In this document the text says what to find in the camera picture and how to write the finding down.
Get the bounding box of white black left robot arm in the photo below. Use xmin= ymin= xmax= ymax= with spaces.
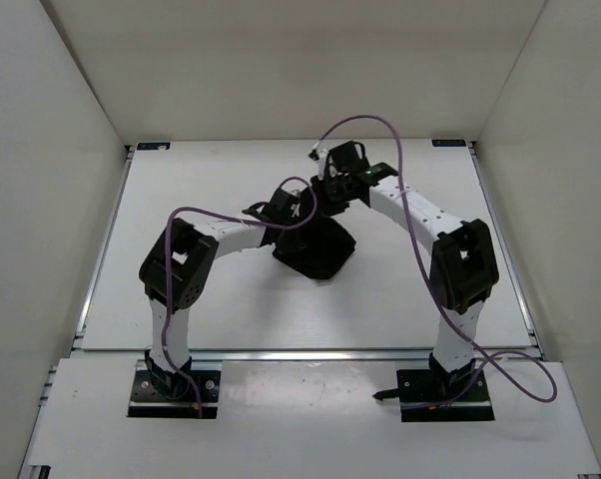
xmin=139 ymin=184 xmax=319 ymax=409

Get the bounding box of right blue corner label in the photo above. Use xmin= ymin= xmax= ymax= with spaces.
xmin=431 ymin=139 xmax=466 ymax=148

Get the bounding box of black skirt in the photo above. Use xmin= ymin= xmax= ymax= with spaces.
xmin=273 ymin=217 xmax=356 ymax=280

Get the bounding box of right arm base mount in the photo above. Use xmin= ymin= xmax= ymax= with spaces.
xmin=372 ymin=366 xmax=495 ymax=423

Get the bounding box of blue corner label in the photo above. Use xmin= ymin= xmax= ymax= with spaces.
xmin=431 ymin=139 xmax=466 ymax=148
xmin=136 ymin=142 xmax=171 ymax=151

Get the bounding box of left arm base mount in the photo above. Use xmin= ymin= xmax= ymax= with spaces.
xmin=127 ymin=359 xmax=225 ymax=419

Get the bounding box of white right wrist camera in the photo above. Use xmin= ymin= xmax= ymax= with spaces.
xmin=308 ymin=143 xmax=331 ymax=181

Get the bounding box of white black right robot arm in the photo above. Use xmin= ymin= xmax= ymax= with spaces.
xmin=309 ymin=141 xmax=499 ymax=400

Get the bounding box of left blue corner label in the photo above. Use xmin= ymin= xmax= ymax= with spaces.
xmin=136 ymin=142 xmax=171 ymax=151

